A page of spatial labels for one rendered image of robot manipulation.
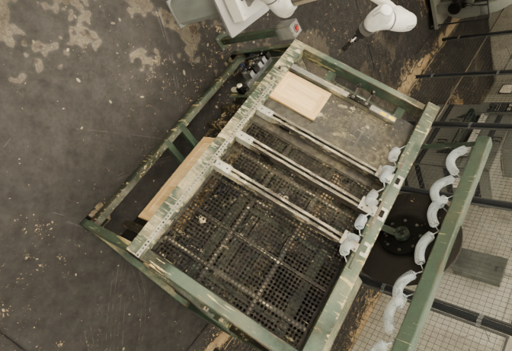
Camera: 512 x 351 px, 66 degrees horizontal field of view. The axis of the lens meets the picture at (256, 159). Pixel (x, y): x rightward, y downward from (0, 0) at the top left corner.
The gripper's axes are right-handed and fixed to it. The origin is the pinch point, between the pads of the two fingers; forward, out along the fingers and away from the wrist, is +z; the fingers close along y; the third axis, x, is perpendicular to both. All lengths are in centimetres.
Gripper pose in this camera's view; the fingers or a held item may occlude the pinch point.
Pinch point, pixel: (346, 46)
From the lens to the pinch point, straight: 257.7
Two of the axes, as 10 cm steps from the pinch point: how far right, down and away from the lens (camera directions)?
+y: 7.3, -5.8, 3.7
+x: -6.1, -7.9, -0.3
